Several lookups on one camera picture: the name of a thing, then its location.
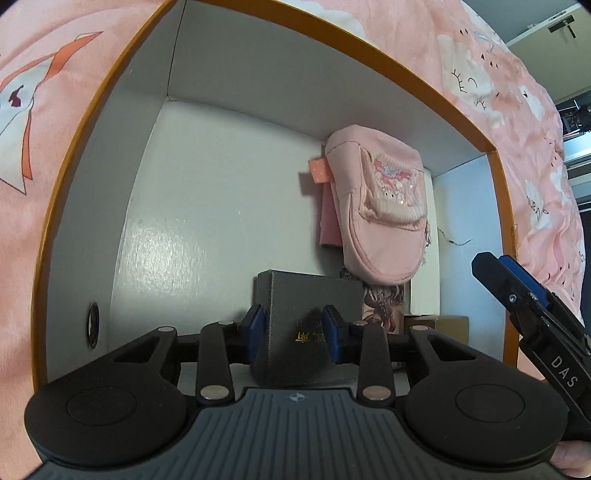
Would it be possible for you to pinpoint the black gift box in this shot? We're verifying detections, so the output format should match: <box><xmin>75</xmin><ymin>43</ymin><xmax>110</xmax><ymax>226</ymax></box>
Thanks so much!
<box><xmin>252</xmin><ymin>270</ymin><xmax>363</xmax><ymax>388</ymax></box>

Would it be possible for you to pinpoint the white door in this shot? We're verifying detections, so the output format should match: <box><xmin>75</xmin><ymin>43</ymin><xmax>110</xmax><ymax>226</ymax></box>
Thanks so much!
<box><xmin>507</xmin><ymin>4</ymin><xmax>591</xmax><ymax>103</ymax></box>

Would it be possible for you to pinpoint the white small box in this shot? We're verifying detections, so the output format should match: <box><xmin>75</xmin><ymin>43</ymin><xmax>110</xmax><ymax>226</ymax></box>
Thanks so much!
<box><xmin>410</xmin><ymin>170</ymin><xmax>441</xmax><ymax>315</ymax></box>

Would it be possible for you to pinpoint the orange cardboard box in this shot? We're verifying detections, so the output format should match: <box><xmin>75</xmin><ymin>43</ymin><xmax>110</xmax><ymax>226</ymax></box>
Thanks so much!
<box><xmin>31</xmin><ymin>1</ymin><xmax>511</xmax><ymax>387</ymax></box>

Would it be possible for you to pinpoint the pink rubbery case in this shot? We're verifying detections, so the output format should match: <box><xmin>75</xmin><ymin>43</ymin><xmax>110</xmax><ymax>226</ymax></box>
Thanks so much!
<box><xmin>318</xmin><ymin>183</ymin><xmax>342</xmax><ymax>248</ymax></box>

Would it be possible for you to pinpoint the right hand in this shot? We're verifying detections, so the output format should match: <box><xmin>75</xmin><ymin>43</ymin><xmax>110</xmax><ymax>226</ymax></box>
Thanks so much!
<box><xmin>551</xmin><ymin>441</ymin><xmax>591</xmax><ymax>478</ymax></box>

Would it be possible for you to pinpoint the pink patterned bed quilt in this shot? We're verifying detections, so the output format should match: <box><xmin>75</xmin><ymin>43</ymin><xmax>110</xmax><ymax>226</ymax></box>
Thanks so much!
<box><xmin>1</xmin><ymin>1</ymin><xmax>586</xmax><ymax>479</ymax></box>

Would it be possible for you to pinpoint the brown small box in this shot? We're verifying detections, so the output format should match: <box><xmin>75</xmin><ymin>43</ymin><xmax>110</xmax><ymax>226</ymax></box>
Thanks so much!
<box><xmin>403</xmin><ymin>315</ymin><xmax>469</xmax><ymax>344</ymax></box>

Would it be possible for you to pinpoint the pink fabric pouch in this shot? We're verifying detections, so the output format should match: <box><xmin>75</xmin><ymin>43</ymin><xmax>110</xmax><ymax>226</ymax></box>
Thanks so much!
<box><xmin>308</xmin><ymin>125</ymin><xmax>429</xmax><ymax>286</ymax></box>

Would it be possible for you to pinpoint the illustrated card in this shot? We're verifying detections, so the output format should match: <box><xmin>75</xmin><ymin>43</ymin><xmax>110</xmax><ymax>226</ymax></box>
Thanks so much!
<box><xmin>362</xmin><ymin>285</ymin><xmax>406</xmax><ymax>334</ymax></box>

